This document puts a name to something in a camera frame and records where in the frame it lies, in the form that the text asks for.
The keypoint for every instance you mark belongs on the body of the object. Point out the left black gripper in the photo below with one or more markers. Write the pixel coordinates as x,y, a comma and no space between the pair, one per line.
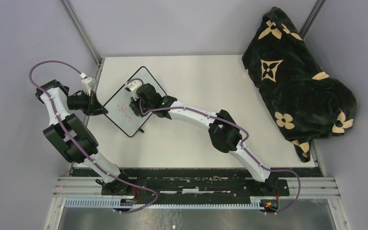
94,107

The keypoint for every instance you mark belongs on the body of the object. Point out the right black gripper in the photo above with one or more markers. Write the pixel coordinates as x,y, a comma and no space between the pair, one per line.
136,102

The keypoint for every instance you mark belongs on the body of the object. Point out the small black-framed whiteboard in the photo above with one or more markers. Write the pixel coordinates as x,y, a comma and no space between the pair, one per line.
118,106

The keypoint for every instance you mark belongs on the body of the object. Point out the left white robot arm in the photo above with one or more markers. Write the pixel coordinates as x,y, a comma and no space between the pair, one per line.
71,137

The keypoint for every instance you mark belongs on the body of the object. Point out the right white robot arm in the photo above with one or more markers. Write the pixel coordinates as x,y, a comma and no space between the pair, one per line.
224,133

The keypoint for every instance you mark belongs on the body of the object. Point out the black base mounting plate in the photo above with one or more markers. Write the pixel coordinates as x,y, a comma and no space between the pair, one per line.
197,186

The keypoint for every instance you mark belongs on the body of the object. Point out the black floral blanket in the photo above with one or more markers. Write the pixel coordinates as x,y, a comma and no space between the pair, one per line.
304,101

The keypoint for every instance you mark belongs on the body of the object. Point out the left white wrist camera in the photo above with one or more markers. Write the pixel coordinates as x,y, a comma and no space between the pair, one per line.
87,85

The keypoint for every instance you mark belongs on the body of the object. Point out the left aluminium corner post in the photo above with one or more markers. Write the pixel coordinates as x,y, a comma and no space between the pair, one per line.
83,34

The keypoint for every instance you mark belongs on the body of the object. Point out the aluminium corner post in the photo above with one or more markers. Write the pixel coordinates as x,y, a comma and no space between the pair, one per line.
83,34
319,4

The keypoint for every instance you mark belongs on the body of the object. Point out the blue-grey cable duct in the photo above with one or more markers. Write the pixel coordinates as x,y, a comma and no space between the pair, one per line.
254,204

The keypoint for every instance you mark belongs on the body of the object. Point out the right aluminium corner post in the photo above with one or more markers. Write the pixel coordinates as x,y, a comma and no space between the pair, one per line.
319,4

